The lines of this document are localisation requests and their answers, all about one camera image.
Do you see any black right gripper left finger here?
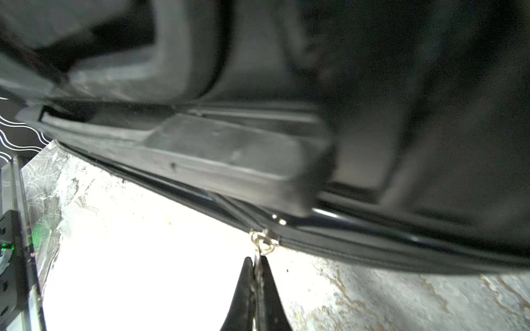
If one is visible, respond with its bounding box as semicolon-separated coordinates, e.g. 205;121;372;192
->
220;257;255;331

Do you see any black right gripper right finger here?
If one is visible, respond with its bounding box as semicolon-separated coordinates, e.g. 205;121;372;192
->
256;255;292;331

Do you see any black ribbed hard-shell suitcase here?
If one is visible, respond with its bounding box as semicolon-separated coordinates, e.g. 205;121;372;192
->
1;1;529;274

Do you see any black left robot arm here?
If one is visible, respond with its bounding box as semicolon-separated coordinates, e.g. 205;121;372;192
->
1;210;28;328

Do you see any silver zipper pull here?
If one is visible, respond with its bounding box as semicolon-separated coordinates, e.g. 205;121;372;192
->
249;229;280;275

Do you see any aluminium frame post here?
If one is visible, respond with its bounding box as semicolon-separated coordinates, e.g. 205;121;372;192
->
1;156;46;330

